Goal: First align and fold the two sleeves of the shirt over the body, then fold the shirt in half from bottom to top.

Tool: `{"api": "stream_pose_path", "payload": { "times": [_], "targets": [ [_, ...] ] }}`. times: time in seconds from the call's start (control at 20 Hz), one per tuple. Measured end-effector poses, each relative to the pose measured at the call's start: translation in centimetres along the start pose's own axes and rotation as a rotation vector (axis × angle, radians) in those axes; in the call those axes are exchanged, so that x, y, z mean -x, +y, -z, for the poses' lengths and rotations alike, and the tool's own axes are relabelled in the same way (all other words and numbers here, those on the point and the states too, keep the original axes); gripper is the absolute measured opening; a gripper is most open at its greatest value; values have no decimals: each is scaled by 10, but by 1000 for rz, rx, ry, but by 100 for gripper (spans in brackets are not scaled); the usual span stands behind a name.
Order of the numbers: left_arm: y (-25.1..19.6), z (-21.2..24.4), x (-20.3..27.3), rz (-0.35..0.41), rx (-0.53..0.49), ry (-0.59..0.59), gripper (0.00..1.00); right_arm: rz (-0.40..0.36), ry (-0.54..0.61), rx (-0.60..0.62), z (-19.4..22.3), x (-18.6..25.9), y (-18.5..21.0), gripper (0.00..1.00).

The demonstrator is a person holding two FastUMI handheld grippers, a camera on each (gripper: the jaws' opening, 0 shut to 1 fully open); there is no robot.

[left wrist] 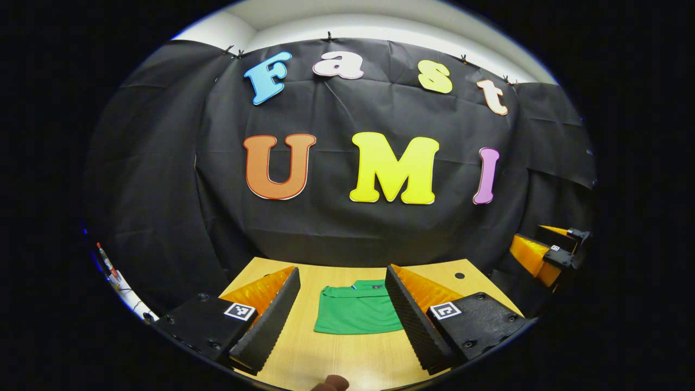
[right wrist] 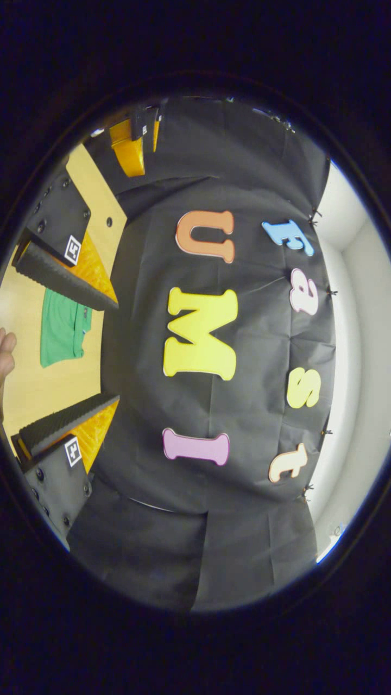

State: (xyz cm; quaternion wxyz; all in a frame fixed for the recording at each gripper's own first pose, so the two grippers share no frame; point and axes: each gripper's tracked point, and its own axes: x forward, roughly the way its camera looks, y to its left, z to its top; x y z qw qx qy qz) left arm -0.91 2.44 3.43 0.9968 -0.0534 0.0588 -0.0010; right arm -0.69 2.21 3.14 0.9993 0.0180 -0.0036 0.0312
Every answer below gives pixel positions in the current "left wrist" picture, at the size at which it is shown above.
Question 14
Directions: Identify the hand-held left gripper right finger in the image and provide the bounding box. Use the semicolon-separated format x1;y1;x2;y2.
384;264;537;376

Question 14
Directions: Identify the red-capped bottle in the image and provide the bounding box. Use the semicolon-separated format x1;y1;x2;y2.
96;242;120;280

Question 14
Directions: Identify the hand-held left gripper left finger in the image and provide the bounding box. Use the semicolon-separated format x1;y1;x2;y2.
152;265;302;376

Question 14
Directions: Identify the black backdrop cloth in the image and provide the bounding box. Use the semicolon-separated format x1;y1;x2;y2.
84;38;598;316

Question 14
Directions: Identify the green T-shirt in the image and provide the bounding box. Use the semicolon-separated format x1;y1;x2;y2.
313;279;405;336

